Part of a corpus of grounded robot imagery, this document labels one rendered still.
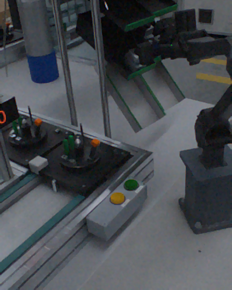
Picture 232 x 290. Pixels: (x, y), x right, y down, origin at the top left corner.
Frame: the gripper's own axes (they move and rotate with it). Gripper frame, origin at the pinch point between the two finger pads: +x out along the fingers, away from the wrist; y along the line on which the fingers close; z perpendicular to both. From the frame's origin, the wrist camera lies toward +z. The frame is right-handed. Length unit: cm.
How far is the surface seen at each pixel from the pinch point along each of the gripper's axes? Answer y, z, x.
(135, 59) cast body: 2.3, -3.1, 6.5
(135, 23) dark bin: 2.9, 8.3, 2.8
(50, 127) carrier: 24, -25, 38
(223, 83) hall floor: -222, -82, 164
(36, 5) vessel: -6, 20, 91
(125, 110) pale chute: 5.3, -20.4, 13.0
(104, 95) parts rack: 9.5, -14.4, 18.3
